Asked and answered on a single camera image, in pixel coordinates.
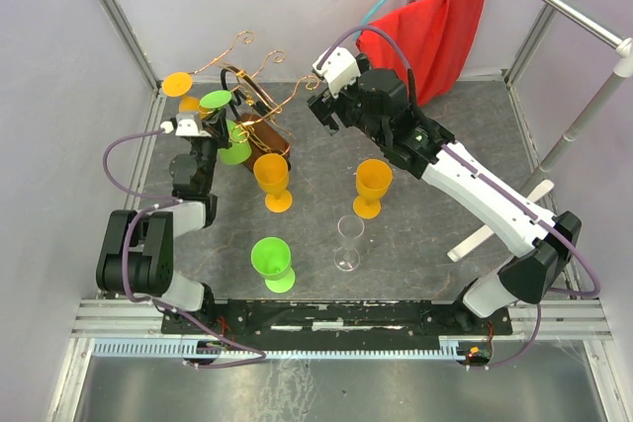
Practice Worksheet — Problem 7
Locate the white cable duct rail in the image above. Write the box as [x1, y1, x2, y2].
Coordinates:
[92, 337, 465, 362]

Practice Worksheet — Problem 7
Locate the green plastic goblet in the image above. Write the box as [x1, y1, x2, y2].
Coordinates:
[199, 90, 252, 165]
[250, 236, 296, 294]

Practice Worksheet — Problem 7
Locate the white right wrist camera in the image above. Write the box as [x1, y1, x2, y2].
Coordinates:
[313, 46, 361, 99]

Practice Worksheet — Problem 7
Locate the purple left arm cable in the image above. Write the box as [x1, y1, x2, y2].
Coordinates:
[102, 127, 268, 372]

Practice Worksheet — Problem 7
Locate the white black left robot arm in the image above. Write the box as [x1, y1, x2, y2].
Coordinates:
[96, 111, 230, 333]

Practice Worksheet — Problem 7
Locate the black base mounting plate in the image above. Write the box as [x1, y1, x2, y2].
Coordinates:
[160, 297, 512, 352]

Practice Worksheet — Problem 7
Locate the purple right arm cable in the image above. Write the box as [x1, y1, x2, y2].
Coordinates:
[316, 26, 602, 374]

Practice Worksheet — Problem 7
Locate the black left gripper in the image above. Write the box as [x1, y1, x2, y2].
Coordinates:
[190, 108, 232, 193]

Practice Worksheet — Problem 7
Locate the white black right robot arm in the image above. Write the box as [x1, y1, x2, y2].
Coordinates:
[309, 68, 582, 334]

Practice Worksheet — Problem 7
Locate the gold wire wine glass rack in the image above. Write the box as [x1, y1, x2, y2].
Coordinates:
[188, 31, 321, 160]

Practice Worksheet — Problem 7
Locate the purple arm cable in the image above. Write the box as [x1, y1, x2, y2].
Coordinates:
[316, 26, 602, 374]
[102, 127, 268, 372]

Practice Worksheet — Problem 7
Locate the red cloth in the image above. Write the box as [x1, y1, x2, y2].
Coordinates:
[372, 0, 485, 107]

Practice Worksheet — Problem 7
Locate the orange plastic goblet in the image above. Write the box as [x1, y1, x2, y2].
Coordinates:
[253, 153, 293, 213]
[162, 71, 200, 114]
[352, 159, 393, 219]

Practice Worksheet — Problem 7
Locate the clear wine glass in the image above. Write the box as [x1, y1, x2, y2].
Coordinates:
[334, 214, 365, 272]

